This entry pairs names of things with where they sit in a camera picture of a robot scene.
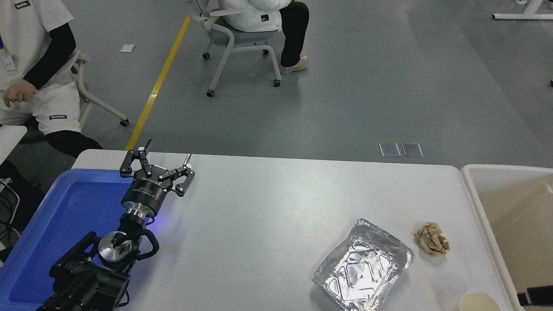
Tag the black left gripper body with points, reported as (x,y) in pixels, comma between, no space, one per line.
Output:
(144,196)

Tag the white paper cup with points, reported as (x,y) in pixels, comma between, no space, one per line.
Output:
(479,303)

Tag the person's left hand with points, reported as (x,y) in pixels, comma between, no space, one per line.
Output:
(19,91)

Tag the blue plastic tray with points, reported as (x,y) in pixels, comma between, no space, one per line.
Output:
(65,207)

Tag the large pale bin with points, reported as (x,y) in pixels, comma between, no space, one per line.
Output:
(518,216)

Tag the crumpled tan paper ball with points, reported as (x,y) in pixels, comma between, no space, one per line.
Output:
(432,239)

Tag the grey office chair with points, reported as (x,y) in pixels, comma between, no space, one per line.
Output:
(83,57)

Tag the white side desk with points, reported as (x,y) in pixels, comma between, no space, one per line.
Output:
(9,136)

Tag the white id badge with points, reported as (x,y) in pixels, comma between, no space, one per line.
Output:
(8,65)

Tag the silver foil tray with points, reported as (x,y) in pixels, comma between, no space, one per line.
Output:
(363,268)

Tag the person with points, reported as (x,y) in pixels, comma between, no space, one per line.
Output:
(250,13)
(30,26)

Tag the silver floor plate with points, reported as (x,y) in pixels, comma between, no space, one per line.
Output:
(389,149)
(412,149)

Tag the white table base frame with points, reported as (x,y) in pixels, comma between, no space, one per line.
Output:
(522,16)

